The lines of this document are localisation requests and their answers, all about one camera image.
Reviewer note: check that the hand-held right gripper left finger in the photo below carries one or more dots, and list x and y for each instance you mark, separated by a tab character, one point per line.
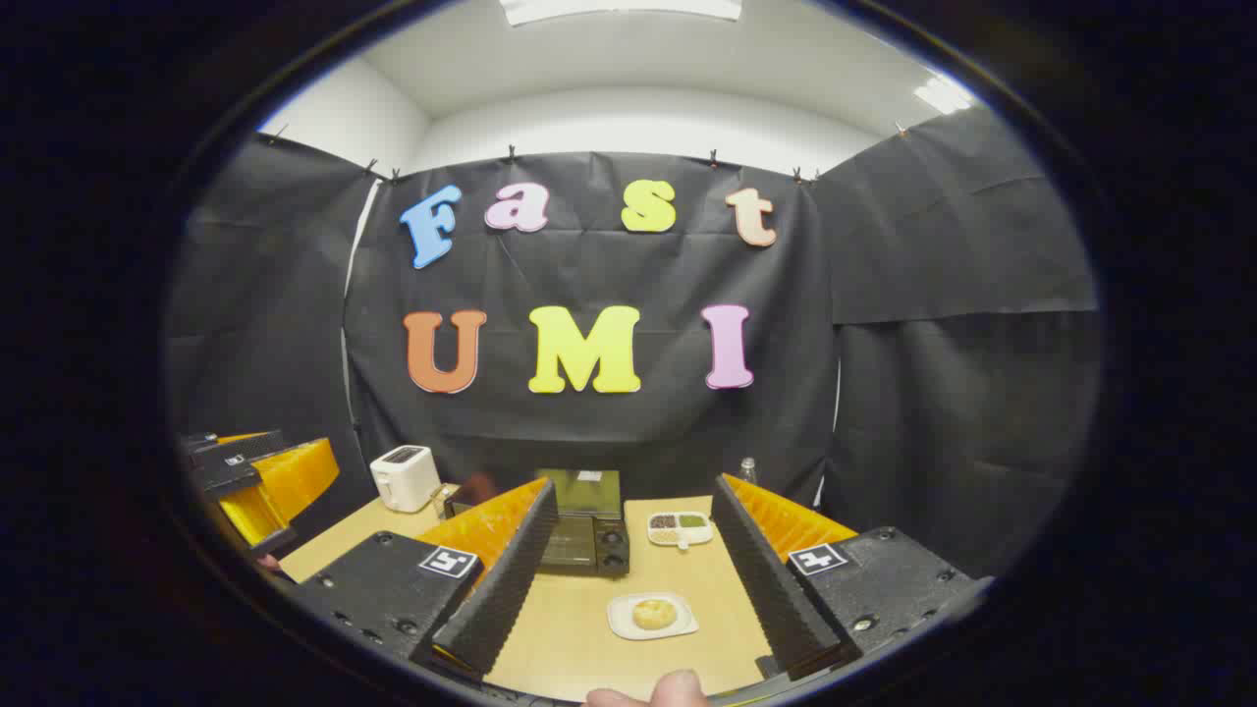
511	579

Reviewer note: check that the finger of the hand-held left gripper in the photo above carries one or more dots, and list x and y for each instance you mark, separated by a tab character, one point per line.
295	481
250	447

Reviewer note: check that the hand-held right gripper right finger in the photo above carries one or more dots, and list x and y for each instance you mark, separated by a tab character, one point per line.
761	579

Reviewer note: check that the black electric oven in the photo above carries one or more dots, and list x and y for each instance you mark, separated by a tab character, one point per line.
589	545

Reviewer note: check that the round bread bun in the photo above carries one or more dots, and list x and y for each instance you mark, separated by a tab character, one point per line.
654	615

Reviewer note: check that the white square plate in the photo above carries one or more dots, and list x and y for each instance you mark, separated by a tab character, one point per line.
621	628

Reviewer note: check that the white sectioned plate with beans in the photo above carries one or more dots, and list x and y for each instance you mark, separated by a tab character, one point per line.
680	527

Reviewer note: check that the clear plastic water bottle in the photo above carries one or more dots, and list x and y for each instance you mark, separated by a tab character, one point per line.
748	473

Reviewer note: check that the white toaster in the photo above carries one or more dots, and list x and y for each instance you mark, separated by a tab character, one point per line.
403	479

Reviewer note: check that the black backdrop cloth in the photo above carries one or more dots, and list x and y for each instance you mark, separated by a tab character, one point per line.
589	265

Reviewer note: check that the ceiling light panel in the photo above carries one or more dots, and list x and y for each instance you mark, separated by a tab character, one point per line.
943	95
619	8

